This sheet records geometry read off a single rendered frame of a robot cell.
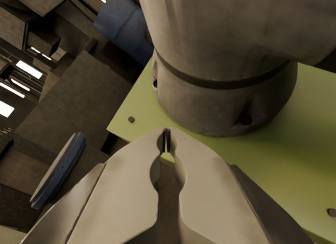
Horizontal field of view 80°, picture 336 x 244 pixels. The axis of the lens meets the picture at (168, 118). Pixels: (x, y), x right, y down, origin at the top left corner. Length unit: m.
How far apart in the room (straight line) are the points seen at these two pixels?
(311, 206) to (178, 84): 0.19
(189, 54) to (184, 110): 0.09
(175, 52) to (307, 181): 0.20
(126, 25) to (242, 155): 2.58
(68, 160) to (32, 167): 1.76
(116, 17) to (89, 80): 0.96
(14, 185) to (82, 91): 1.19
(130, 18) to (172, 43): 2.61
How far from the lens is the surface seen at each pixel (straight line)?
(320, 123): 0.30
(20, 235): 0.70
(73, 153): 0.80
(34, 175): 2.56
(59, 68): 3.65
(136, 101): 0.30
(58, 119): 1.94
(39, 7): 3.03
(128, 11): 2.79
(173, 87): 0.22
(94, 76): 2.18
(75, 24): 3.44
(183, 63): 0.17
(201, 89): 0.20
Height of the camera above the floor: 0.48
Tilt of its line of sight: 22 degrees down
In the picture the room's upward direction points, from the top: 55 degrees counter-clockwise
